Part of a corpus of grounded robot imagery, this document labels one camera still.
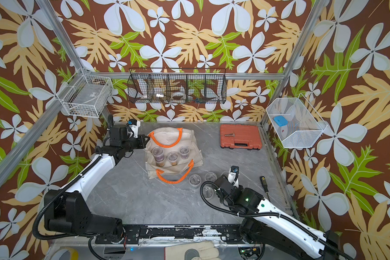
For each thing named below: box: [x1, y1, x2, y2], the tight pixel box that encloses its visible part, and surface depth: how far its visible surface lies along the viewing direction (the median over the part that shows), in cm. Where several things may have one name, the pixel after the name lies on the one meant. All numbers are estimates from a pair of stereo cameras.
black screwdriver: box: [259, 176, 271, 203], surface depth 91 cm
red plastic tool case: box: [219, 124, 263, 151], surface depth 107 cm
